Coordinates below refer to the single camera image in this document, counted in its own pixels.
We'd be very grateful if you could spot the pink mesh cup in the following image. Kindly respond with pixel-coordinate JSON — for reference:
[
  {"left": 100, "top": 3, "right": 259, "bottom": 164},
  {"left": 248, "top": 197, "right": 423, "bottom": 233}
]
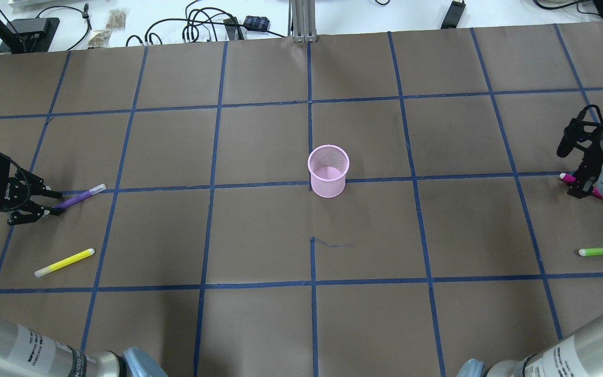
[{"left": 308, "top": 144, "right": 350, "bottom": 198}]

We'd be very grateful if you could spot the black power adapter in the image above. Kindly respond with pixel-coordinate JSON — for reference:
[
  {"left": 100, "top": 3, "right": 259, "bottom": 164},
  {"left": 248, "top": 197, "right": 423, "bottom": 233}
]
[{"left": 440, "top": 1, "right": 466, "bottom": 29}]

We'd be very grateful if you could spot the black camera stand base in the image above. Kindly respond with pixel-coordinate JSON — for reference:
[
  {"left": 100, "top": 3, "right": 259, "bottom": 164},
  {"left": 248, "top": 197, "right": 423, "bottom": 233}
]
[{"left": 0, "top": 17, "right": 60, "bottom": 53}]

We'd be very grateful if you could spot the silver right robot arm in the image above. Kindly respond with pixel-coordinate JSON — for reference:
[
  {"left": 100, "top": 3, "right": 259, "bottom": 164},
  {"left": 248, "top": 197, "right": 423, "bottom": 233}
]
[{"left": 459, "top": 105, "right": 603, "bottom": 376}]

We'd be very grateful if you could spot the purple pen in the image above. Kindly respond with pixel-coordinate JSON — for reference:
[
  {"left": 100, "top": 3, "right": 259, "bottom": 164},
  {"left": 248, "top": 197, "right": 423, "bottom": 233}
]
[{"left": 53, "top": 184, "right": 107, "bottom": 210}]

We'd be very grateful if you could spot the blue checkered pouch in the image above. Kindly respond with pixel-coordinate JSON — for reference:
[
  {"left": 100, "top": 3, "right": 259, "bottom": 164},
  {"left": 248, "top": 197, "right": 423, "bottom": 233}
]
[{"left": 242, "top": 15, "right": 271, "bottom": 32}]

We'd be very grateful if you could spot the bag of wooden pieces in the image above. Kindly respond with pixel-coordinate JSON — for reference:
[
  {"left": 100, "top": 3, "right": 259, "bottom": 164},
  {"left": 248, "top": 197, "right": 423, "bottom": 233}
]
[
  {"left": 105, "top": 8, "right": 128, "bottom": 29},
  {"left": 86, "top": 29, "right": 111, "bottom": 49}
]

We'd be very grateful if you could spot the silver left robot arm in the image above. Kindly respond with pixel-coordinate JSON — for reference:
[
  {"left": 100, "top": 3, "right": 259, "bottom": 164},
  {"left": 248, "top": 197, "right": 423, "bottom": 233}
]
[{"left": 0, "top": 153, "right": 166, "bottom": 376}]

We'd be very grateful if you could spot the pink pen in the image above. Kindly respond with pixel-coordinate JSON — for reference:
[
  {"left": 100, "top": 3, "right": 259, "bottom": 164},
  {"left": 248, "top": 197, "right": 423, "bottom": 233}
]
[{"left": 559, "top": 173, "right": 603, "bottom": 199}]

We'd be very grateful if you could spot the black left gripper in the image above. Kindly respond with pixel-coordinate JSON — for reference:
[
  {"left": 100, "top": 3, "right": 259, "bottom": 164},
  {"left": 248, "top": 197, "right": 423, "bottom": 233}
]
[{"left": 0, "top": 155, "right": 65, "bottom": 225}]

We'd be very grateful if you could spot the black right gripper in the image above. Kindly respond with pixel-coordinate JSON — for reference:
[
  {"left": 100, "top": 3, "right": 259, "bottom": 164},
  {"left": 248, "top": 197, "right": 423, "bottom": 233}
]
[{"left": 556, "top": 119, "right": 603, "bottom": 186}]

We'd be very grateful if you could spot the yellow pen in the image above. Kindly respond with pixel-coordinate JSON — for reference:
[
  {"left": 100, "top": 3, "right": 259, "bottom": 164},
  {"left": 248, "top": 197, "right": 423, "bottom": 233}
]
[{"left": 33, "top": 248, "right": 96, "bottom": 278}]

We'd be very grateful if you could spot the aluminium frame post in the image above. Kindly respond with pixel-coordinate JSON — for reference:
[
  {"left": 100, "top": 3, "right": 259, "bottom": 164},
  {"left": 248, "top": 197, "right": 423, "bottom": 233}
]
[{"left": 288, "top": 0, "right": 317, "bottom": 43}]

